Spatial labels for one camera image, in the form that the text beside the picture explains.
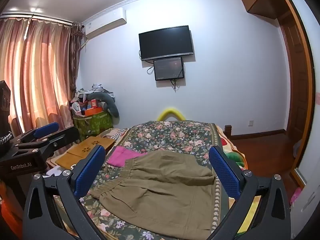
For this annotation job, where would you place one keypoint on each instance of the grey plush pillow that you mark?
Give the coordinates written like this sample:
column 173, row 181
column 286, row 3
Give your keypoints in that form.
column 111, row 105

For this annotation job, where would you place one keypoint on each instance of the bamboo lap table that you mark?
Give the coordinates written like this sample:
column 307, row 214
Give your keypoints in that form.
column 90, row 145

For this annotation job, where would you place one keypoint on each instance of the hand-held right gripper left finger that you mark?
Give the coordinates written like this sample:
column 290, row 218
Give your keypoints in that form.
column 90, row 171

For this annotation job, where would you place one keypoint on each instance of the small black monitor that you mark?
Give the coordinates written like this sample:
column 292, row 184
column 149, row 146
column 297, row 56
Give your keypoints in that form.
column 168, row 68

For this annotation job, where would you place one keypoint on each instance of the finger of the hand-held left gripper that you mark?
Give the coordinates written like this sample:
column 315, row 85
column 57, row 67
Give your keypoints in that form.
column 57, row 141
column 46, row 129

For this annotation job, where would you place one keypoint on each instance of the black wall television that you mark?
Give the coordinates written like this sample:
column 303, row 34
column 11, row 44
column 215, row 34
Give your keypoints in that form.
column 166, row 42

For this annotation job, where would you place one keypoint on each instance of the white wall socket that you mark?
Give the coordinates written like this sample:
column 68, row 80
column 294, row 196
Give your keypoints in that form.
column 251, row 123

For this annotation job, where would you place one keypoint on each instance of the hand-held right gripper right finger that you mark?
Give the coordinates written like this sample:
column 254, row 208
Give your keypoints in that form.
column 223, row 172

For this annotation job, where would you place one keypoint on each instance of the green storage bag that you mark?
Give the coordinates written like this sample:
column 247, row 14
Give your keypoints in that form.
column 92, row 126

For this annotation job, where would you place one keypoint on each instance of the folded pink cloth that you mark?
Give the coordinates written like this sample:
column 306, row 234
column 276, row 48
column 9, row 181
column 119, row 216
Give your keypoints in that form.
column 120, row 156

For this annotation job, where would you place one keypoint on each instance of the striped cloth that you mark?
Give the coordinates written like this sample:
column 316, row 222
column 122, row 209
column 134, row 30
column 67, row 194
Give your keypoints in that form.
column 115, row 133

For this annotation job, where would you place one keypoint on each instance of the pile of clothes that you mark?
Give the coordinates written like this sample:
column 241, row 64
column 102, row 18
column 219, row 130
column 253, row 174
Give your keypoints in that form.
column 96, row 90

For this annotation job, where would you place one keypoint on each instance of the colourful fleece blanket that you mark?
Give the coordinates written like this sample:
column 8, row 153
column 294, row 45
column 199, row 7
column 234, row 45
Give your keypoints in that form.
column 235, row 158

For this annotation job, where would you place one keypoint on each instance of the yellow foam tube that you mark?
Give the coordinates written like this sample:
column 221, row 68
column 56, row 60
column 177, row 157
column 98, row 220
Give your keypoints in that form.
column 171, row 111

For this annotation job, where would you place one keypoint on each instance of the pink slipper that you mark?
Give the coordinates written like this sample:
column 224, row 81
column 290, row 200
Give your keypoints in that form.
column 295, row 197

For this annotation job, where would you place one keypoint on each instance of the brown patterned curtain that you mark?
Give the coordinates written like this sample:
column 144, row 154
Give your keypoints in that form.
column 75, row 60

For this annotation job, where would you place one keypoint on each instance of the white plastic bag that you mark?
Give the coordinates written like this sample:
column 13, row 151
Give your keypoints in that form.
column 53, row 172

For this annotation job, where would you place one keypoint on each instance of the floral blanket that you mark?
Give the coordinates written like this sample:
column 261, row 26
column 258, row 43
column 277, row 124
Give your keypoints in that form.
column 175, row 135

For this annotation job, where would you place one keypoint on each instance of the olive green pants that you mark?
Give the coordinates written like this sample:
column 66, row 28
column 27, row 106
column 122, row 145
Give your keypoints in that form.
column 162, row 192

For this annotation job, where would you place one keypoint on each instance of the wooden bedpost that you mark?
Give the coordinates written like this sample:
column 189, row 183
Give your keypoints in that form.
column 228, row 132

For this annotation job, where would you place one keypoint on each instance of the pink curtain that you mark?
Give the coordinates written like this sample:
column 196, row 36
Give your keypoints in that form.
column 37, row 75

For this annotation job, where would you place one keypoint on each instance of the white air conditioner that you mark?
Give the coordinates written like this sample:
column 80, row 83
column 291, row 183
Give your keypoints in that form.
column 105, row 22

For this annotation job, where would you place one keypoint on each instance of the red box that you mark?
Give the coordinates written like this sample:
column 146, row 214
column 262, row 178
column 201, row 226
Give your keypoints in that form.
column 93, row 103

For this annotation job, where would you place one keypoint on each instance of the orange box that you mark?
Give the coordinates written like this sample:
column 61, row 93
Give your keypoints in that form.
column 93, row 111

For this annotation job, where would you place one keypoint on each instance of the wooden door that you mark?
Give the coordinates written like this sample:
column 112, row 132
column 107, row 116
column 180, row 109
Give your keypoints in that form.
column 297, row 80

